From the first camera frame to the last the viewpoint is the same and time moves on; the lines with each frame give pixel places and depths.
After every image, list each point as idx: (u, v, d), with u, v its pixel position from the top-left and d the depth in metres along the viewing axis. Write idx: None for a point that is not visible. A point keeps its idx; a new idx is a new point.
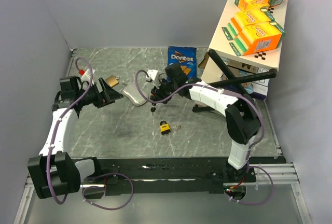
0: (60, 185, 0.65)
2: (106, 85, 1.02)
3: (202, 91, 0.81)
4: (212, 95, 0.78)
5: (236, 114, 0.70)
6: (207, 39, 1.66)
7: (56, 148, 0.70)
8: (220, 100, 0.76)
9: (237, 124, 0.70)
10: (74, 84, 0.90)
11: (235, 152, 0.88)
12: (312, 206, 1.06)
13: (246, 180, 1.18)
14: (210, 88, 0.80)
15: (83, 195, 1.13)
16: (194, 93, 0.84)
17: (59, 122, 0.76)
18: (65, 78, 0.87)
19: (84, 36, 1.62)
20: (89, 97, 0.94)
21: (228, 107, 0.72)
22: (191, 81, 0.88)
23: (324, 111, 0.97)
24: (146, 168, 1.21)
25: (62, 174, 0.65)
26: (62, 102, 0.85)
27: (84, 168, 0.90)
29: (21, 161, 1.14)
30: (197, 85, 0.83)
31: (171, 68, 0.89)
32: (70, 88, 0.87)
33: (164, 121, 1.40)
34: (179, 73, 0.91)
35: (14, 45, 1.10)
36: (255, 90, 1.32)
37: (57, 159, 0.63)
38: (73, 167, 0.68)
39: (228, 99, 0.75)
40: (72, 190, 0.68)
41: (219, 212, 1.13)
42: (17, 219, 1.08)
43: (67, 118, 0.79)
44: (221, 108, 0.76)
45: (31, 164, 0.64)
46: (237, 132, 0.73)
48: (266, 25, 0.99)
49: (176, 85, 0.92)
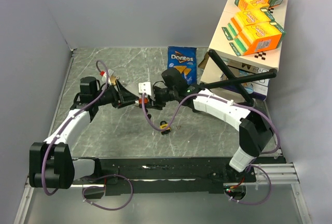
0: (52, 177, 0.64)
2: (121, 86, 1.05)
3: (208, 102, 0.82)
4: (222, 107, 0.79)
5: (252, 130, 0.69)
6: (207, 39, 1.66)
7: (60, 138, 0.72)
8: (231, 113, 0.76)
9: (253, 139, 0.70)
10: (94, 86, 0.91)
11: (239, 158, 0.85)
12: (312, 206, 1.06)
13: (246, 180, 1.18)
14: (217, 99, 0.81)
15: (83, 195, 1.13)
16: (199, 103, 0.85)
17: (71, 118, 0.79)
18: (85, 80, 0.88)
19: (84, 36, 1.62)
20: (106, 98, 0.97)
21: (241, 120, 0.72)
22: (192, 89, 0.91)
23: (325, 111, 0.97)
24: (146, 168, 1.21)
25: (57, 166, 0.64)
26: (80, 104, 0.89)
27: (84, 168, 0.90)
29: (21, 161, 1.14)
30: (203, 95, 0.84)
31: (171, 75, 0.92)
32: (88, 92, 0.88)
33: (164, 121, 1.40)
34: (179, 80, 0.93)
35: (15, 45, 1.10)
36: (255, 90, 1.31)
37: (57, 149, 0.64)
38: (70, 163, 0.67)
39: (239, 112, 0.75)
40: (61, 186, 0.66)
41: (219, 212, 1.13)
42: (18, 219, 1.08)
43: (80, 117, 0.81)
44: (232, 120, 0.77)
45: (32, 149, 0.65)
46: (251, 146, 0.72)
48: (266, 25, 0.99)
49: (177, 93, 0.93)
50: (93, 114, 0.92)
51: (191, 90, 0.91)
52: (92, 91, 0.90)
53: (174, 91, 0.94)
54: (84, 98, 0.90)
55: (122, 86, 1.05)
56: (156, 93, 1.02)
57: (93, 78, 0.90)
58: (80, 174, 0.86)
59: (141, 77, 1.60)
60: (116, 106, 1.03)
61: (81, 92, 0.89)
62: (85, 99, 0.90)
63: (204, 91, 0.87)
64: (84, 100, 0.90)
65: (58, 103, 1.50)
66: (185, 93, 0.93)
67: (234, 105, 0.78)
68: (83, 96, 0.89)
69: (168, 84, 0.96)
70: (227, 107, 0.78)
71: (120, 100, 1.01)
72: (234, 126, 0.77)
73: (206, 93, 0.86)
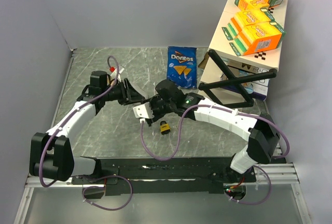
0: (51, 168, 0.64)
2: (129, 86, 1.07)
3: (211, 113, 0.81)
4: (227, 117, 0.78)
5: (262, 140, 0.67)
6: (207, 39, 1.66)
7: (62, 131, 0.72)
8: (237, 123, 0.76)
9: (264, 149, 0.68)
10: (104, 81, 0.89)
11: (243, 162, 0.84)
12: (312, 207, 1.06)
13: (246, 180, 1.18)
14: (219, 109, 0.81)
15: (83, 195, 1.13)
16: (201, 114, 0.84)
17: (75, 111, 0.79)
18: (96, 73, 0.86)
19: (84, 36, 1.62)
20: (114, 94, 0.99)
21: (250, 130, 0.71)
22: (191, 99, 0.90)
23: (324, 111, 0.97)
24: (146, 168, 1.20)
25: (56, 157, 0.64)
26: (87, 96, 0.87)
27: (84, 168, 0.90)
29: (21, 162, 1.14)
30: (205, 106, 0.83)
31: (165, 88, 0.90)
32: (97, 85, 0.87)
33: (164, 121, 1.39)
34: (175, 92, 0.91)
35: (14, 45, 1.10)
36: (255, 90, 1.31)
37: (58, 142, 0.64)
38: (70, 157, 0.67)
39: (246, 121, 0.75)
40: (59, 178, 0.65)
41: (219, 212, 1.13)
42: (17, 219, 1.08)
43: (84, 110, 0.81)
44: (238, 130, 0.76)
45: (35, 138, 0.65)
46: (262, 156, 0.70)
48: (267, 25, 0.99)
49: (174, 106, 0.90)
50: (98, 108, 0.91)
51: (190, 101, 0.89)
52: (101, 84, 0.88)
53: (170, 103, 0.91)
54: (92, 90, 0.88)
55: (130, 86, 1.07)
56: (154, 110, 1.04)
57: (104, 72, 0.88)
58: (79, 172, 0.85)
59: (141, 77, 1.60)
60: (122, 103, 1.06)
61: (91, 84, 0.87)
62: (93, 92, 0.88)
63: (203, 100, 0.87)
64: (91, 93, 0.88)
65: (58, 103, 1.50)
66: (183, 103, 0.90)
67: (239, 114, 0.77)
68: (91, 88, 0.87)
69: (164, 98, 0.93)
70: (233, 116, 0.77)
71: (127, 99, 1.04)
72: (241, 135, 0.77)
73: (207, 103, 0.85)
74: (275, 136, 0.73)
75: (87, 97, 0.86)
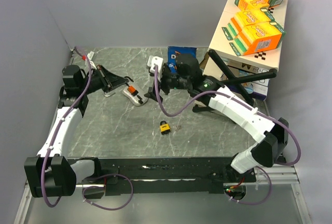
0: (54, 187, 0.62)
2: (107, 71, 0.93)
3: (229, 104, 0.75)
4: (244, 113, 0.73)
5: (274, 145, 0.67)
6: (207, 39, 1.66)
7: (54, 150, 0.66)
8: (253, 123, 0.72)
9: (273, 154, 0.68)
10: (79, 78, 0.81)
11: (245, 162, 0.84)
12: (312, 207, 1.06)
13: (246, 180, 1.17)
14: (238, 102, 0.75)
15: (83, 195, 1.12)
16: (217, 103, 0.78)
17: (61, 122, 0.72)
18: (68, 73, 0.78)
19: (84, 36, 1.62)
20: (94, 85, 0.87)
21: (265, 134, 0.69)
22: (209, 84, 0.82)
23: (324, 111, 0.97)
24: (146, 168, 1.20)
25: (56, 178, 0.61)
26: (68, 99, 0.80)
27: (85, 170, 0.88)
29: (21, 161, 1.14)
30: (224, 95, 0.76)
31: (187, 65, 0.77)
32: (74, 85, 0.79)
33: (164, 121, 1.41)
34: (195, 71, 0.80)
35: (15, 45, 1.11)
36: (255, 90, 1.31)
37: (54, 163, 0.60)
38: (70, 172, 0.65)
39: (263, 123, 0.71)
40: (66, 194, 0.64)
41: (219, 212, 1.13)
42: (18, 218, 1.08)
43: (70, 118, 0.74)
44: (252, 129, 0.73)
45: (28, 164, 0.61)
46: (267, 159, 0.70)
48: (267, 25, 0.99)
49: (190, 86, 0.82)
50: (84, 108, 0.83)
51: (208, 85, 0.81)
52: (78, 82, 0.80)
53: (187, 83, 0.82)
54: (71, 93, 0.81)
55: (107, 71, 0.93)
56: (164, 74, 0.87)
57: (75, 69, 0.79)
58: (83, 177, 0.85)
59: (141, 77, 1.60)
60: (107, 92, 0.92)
61: (66, 86, 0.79)
62: (72, 92, 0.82)
63: (223, 89, 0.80)
64: (71, 93, 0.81)
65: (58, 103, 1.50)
66: (201, 86, 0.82)
67: (257, 114, 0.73)
68: (69, 90, 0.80)
69: (181, 72, 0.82)
70: (250, 114, 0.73)
71: (109, 85, 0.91)
72: (253, 136, 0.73)
73: (225, 92, 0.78)
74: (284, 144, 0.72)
75: (69, 101, 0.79)
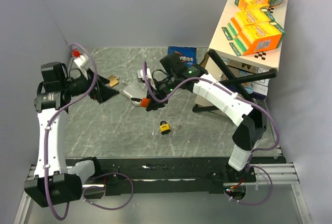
0: (62, 198, 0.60)
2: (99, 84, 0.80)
3: (210, 89, 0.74)
4: (224, 98, 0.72)
5: (251, 128, 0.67)
6: (207, 39, 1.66)
7: (52, 167, 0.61)
8: (233, 107, 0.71)
9: (250, 137, 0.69)
10: (61, 73, 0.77)
11: (237, 154, 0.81)
12: (312, 207, 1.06)
13: (246, 180, 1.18)
14: (220, 87, 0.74)
15: (83, 195, 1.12)
16: (199, 89, 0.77)
17: (48, 131, 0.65)
18: (47, 65, 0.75)
19: (84, 36, 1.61)
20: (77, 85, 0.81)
21: (244, 117, 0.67)
22: (194, 70, 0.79)
23: (325, 111, 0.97)
24: (146, 168, 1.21)
25: (62, 192, 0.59)
26: (45, 98, 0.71)
27: (87, 173, 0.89)
29: (21, 161, 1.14)
30: (207, 81, 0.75)
31: (167, 57, 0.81)
32: (54, 79, 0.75)
33: (164, 121, 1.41)
34: (177, 62, 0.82)
35: (15, 45, 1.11)
36: (255, 90, 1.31)
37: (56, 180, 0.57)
38: (73, 179, 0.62)
39: (243, 107, 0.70)
40: (74, 198, 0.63)
41: (218, 212, 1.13)
42: (18, 219, 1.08)
43: (56, 124, 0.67)
44: (232, 113, 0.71)
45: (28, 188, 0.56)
46: (247, 143, 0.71)
48: (267, 25, 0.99)
49: (175, 75, 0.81)
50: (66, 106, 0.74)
51: (192, 71, 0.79)
52: (59, 76, 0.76)
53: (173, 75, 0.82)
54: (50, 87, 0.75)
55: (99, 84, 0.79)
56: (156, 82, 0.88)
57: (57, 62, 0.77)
58: (85, 180, 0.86)
59: None
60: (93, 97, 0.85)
61: (44, 80, 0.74)
62: (51, 88, 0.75)
63: (206, 75, 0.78)
64: (51, 90, 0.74)
65: None
66: (185, 73, 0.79)
67: (237, 99, 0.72)
68: (49, 85, 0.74)
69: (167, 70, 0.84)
70: (230, 99, 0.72)
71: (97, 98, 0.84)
72: (232, 120, 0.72)
73: (209, 79, 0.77)
74: (263, 127, 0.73)
75: (47, 99, 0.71)
